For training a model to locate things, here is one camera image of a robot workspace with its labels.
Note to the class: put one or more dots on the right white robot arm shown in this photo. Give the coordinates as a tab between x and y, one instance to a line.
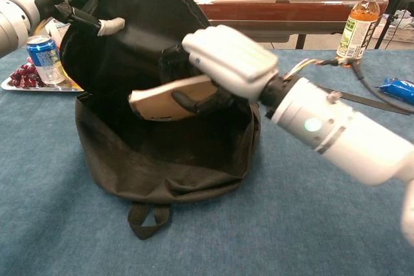
339	133

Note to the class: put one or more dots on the black tripod stand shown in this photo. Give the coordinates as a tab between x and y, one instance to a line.
394	7

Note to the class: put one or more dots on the silver metal tray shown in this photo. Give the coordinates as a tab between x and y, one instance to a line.
19	88

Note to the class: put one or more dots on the brown spiral notebook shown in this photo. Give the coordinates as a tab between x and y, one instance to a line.
155	101

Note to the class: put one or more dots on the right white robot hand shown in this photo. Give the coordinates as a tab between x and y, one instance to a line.
233	56

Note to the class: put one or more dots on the blue soda can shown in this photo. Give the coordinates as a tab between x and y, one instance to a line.
45	59

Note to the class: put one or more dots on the red grape bunch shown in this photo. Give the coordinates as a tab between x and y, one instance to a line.
22	75

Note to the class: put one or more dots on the black fabric backpack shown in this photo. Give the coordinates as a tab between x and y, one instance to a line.
161	166

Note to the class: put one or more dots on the blue snack packet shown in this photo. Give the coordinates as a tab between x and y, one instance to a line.
399	90

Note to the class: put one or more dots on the amber tea bottle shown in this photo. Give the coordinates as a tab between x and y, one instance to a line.
355	27

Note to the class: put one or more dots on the brown mahjong table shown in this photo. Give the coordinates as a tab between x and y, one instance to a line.
291	11

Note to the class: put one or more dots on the blue carpet table mat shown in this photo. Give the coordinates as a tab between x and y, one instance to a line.
291	224

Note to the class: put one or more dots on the white plastic basket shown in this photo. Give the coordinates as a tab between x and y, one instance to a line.
401	34

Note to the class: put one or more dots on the clear black-capped water bottle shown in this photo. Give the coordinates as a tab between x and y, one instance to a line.
58	32

